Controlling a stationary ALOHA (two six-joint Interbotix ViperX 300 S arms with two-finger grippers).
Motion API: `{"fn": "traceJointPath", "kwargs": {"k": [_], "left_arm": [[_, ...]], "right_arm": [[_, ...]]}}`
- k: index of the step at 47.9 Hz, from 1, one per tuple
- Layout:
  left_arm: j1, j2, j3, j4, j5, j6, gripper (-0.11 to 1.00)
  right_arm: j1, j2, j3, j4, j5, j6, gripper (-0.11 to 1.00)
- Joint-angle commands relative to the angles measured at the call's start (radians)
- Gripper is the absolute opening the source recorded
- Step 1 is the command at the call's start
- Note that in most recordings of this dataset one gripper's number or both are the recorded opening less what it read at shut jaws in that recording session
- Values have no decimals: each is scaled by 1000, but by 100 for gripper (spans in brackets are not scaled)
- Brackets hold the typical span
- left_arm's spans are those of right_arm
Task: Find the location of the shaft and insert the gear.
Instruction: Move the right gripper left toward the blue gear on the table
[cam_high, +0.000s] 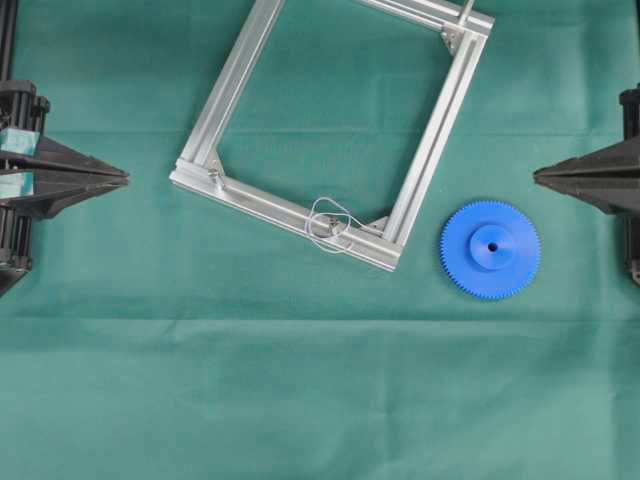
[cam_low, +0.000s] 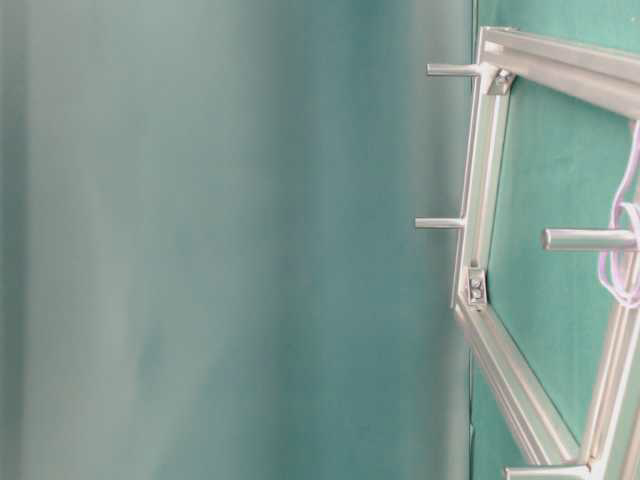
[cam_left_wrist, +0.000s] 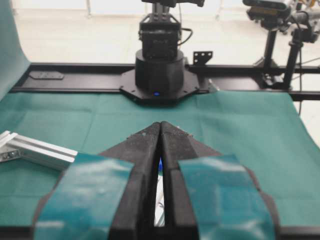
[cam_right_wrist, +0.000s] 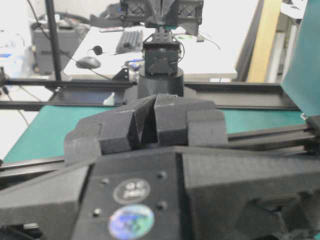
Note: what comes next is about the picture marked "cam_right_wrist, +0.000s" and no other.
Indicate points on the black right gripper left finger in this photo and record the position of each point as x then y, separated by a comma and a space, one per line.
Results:
113, 131

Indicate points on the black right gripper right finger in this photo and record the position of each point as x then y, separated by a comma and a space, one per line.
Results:
189, 121

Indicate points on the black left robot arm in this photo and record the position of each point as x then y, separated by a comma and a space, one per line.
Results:
161, 51

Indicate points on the black computer mouse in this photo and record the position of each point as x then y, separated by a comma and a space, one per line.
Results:
88, 62

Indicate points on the black keyboard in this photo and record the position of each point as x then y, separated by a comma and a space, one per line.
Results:
130, 41

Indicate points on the green table mat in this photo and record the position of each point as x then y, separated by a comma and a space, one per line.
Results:
28, 135

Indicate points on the black vertical stand pole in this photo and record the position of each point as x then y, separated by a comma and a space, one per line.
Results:
54, 41

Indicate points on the black aluminium frame rail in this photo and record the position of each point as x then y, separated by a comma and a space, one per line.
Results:
103, 93

